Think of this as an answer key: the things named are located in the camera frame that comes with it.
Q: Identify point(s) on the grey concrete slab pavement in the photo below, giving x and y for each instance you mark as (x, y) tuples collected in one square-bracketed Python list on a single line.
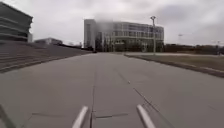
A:
[(106, 86)]

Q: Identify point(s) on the large grey glass-fronted building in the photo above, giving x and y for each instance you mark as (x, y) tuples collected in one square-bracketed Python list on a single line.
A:
[(130, 33)]

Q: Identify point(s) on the tall lamp pole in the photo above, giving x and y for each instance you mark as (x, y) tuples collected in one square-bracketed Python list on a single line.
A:
[(153, 33)]

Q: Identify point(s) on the robot's own part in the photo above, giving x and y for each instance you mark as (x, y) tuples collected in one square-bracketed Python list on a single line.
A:
[(145, 116), (80, 117)]

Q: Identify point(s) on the low grey building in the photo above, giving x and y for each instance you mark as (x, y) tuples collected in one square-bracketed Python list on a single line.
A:
[(48, 41)]

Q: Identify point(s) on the dry grass strip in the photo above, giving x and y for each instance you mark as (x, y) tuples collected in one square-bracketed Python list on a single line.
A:
[(186, 61)]

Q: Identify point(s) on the row of dark bushes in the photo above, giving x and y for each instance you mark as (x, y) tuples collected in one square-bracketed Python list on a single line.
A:
[(193, 49)]

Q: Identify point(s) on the wide grey stone steps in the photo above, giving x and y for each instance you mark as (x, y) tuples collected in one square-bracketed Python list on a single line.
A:
[(30, 53)]

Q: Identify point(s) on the dark layered building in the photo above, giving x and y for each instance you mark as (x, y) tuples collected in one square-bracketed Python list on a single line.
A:
[(13, 25)]

